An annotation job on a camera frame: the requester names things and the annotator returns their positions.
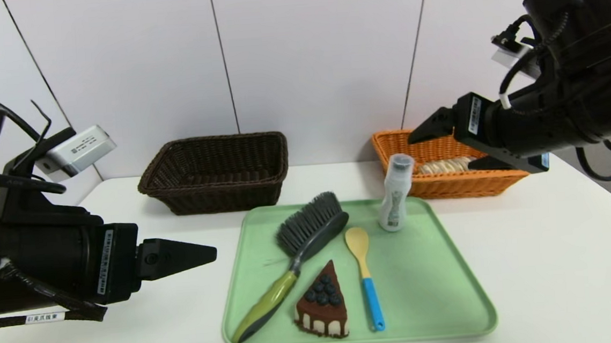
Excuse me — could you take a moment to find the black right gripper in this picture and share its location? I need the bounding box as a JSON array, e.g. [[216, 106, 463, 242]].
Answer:
[[404, 85, 565, 183]]

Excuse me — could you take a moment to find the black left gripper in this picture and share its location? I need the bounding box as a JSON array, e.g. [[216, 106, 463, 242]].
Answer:
[[16, 201, 220, 311]]

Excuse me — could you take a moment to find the striped twisted bread loaf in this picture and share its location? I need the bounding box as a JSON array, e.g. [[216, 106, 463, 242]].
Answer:
[[418, 155, 478, 176]]

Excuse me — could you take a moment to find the grey brush with green handle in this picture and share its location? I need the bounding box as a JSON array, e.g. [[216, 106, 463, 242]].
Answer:
[[222, 191, 358, 343]]

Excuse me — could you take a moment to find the yellow spoon with blue handle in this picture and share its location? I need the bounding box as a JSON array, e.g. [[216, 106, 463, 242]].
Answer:
[[344, 225, 386, 333]]

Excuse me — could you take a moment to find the chocolate blueberry cake slice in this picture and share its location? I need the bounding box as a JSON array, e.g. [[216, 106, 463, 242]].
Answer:
[[290, 259, 350, 341]]

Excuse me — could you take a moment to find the orange wicker basket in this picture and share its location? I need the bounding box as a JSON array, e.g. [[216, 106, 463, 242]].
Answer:
[[371, 121, 533, 205]]

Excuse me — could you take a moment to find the dark brown wicker basket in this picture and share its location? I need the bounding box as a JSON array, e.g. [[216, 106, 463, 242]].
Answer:
[[135, 131, 292, 219]]

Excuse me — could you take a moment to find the white plastic bottle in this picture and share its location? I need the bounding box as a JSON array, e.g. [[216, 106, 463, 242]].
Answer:
[[373, 153, 419, 233]]

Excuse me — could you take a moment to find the green plastic tray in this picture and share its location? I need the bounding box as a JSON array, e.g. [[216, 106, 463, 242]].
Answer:
[[214, 191, 499, 343]]

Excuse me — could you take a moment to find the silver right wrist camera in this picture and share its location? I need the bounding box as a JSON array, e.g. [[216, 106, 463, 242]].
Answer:
[[489, 29, 543, 83]]

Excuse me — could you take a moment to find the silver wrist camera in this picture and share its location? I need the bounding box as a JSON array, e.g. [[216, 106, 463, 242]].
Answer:
[[489, 29, 543, 83], [33, 124, 119, 184]]

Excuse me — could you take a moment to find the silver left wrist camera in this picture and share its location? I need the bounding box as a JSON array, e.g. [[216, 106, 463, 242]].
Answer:
[[33, 124, 119, 184]]

